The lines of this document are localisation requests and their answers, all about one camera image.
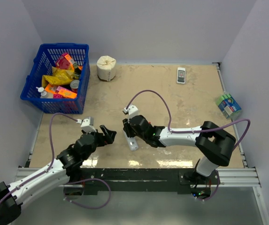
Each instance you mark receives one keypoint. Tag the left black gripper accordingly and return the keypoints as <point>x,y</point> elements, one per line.
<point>108,137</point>

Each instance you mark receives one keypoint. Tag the aluminium frame rail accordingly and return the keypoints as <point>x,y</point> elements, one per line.
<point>245,178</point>

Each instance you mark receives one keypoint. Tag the white small bottle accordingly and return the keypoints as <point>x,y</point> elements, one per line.
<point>42,92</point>

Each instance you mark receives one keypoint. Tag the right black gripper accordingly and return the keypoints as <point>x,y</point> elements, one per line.
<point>127,128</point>

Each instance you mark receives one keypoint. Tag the wrapped toilet paper roll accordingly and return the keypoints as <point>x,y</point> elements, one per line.
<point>106,68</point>

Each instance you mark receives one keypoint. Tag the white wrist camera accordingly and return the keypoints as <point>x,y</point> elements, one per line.
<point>131,111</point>
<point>87,124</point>

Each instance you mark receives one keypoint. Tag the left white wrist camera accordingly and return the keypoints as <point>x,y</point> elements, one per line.
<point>87,124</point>

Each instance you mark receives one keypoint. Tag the small white remote control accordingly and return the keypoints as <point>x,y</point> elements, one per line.
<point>181,75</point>

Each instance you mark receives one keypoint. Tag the pink snack box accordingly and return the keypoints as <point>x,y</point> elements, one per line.
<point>65,61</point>

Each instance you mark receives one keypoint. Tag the orange pink snack pack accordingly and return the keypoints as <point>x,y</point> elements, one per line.
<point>59,90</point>

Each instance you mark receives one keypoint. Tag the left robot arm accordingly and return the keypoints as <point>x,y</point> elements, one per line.
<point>16,195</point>

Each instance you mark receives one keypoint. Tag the yellow snack bag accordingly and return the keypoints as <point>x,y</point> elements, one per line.
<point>59,77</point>

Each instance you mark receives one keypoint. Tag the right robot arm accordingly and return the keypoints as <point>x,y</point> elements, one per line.
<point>215,143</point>

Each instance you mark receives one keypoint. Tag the long white remote control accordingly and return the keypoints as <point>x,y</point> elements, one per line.
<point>132,143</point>

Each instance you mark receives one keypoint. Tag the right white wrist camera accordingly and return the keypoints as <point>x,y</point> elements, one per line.
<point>131,111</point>

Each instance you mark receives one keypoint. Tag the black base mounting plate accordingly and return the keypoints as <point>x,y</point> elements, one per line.
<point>182,181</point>

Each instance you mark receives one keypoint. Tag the blue plastic basket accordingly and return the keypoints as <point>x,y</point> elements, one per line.
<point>46,58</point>

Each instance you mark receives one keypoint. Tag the green blue sponge pack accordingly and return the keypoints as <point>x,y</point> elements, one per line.
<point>228,106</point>

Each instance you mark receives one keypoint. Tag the red tin can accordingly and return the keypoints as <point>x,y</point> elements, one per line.
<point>74,85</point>

